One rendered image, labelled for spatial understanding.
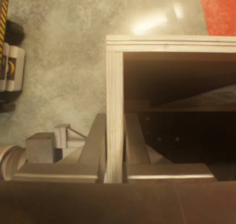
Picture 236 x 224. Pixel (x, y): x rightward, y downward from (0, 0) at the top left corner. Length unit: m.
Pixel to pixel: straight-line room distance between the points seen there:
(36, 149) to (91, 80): 0.81
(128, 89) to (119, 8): 0.54
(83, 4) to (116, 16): 0.22
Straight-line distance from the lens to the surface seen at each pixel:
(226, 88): 0.29
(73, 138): 0.32
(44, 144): 0.32
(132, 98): 0.90
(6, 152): 0.37
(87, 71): 1.09
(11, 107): 1.18
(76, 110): 1.12
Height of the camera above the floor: 1.07
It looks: 83 degrees down
